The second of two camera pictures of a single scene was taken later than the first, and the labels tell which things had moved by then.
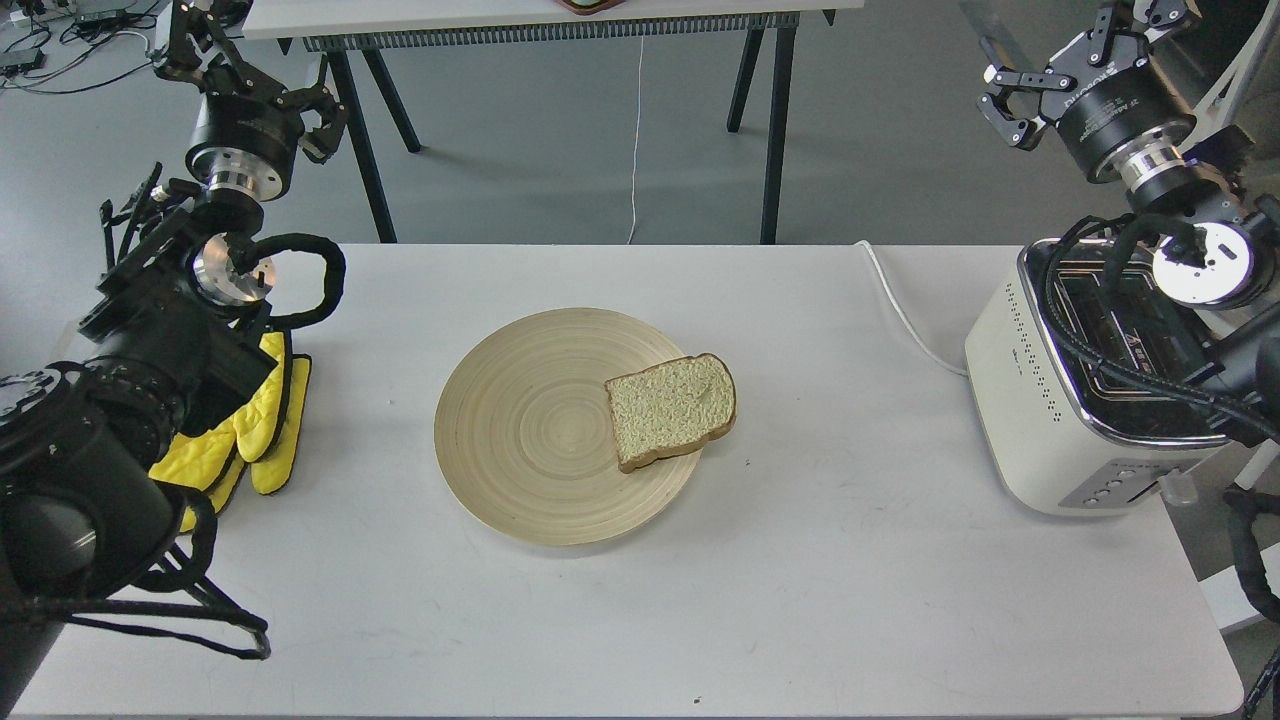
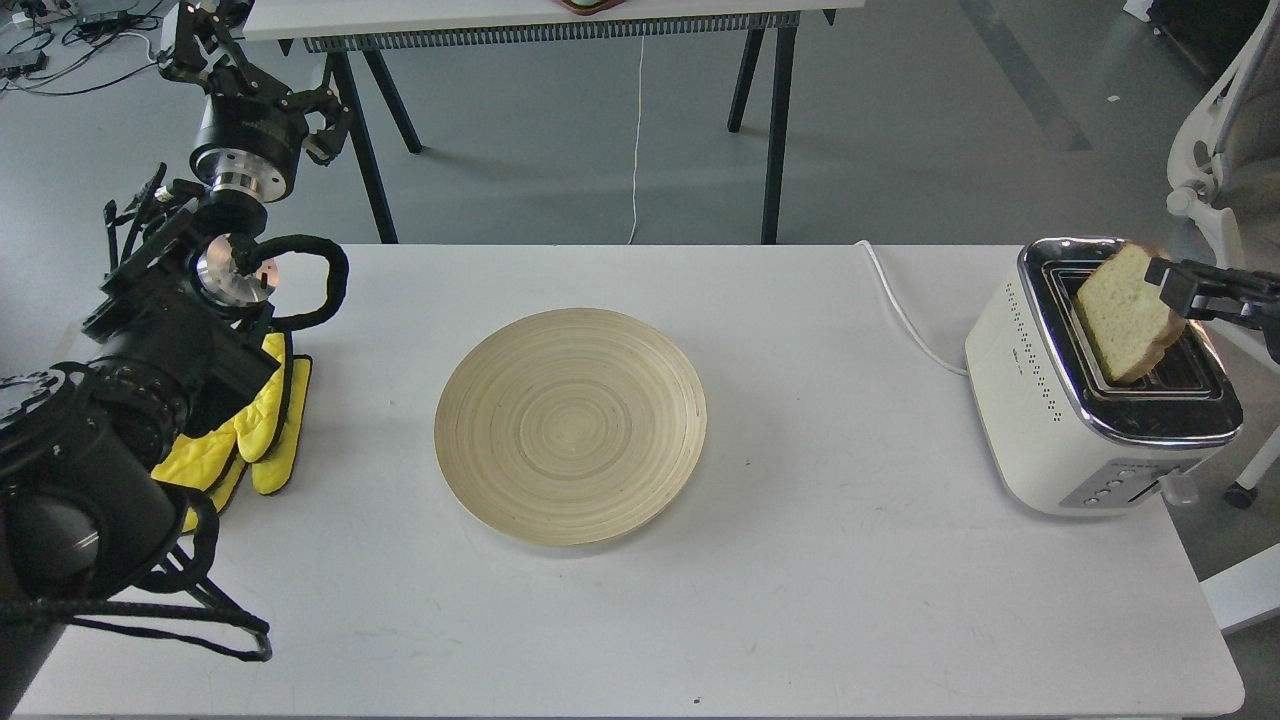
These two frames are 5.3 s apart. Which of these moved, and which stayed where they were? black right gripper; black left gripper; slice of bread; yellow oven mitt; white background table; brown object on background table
Moved: black right gripper; slice of bread
Stayed: white background table; black left gripper; brown object on background table; yellow oven mitt
